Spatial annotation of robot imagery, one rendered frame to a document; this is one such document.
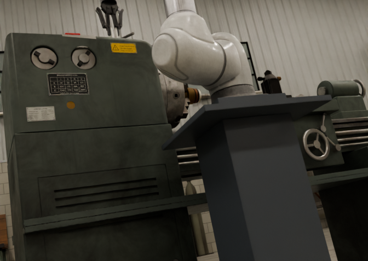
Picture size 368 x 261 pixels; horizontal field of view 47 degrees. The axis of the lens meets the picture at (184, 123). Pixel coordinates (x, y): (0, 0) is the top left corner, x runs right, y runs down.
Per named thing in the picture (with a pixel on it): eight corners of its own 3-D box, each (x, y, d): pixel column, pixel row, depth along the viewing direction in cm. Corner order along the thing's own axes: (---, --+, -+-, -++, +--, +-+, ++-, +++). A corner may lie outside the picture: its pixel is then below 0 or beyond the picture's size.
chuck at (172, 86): (173, 108, 183) (156, 50, 196) (151, 140, 208) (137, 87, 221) (191, 107, 187) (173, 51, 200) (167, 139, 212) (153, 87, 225)
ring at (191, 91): (182, 83, 206) (198, 83, 210) (174, 91, 213) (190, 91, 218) (185, 102, 203) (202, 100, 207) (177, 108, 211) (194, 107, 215)
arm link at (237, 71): (263, 87, 147) (249, 31, 153) (233, 80, 134) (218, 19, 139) (228, 103, 157) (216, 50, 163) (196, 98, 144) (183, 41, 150)
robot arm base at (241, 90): (281, 96, 141) (277, 80, 143) (222, 100, 133) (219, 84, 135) (256, 114, 158) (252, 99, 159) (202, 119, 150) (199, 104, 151)
